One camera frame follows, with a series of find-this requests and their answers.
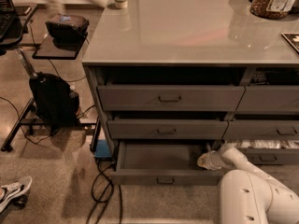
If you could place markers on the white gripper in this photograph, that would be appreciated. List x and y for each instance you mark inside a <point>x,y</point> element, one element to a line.
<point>213,160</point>

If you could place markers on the grey drawer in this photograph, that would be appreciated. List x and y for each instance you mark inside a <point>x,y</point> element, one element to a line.
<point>162,162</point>
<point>270,99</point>
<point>169,97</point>
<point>166,128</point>
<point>270,152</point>
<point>262,130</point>

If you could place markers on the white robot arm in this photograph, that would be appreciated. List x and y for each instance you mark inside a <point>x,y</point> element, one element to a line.
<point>249,195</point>

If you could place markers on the grey drawer cabinet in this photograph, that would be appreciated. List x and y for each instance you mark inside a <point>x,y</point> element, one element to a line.
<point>189,42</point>

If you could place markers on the blue box on floor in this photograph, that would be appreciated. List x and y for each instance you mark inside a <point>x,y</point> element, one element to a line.
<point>102,150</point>

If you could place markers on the dark magazine on counter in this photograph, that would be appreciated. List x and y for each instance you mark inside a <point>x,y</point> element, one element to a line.
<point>292,39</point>

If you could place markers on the black backpack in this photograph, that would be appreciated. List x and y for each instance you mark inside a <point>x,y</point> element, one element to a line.
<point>57,104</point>

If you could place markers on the clear jar of nuts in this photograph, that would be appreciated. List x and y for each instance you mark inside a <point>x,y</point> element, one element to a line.
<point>271,9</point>

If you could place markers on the black pouch on tray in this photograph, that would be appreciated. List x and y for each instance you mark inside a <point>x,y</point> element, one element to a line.
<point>66,29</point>

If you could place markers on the black caster wheel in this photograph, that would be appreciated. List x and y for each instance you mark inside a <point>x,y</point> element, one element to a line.
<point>21,201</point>

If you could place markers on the white sneaker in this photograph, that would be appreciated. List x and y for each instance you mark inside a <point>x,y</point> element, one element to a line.
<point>10,192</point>

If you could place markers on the black laptop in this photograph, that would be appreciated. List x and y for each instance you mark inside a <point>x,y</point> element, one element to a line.
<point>7,15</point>

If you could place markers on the black desk frame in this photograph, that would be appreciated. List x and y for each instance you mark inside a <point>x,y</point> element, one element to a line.
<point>29,116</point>

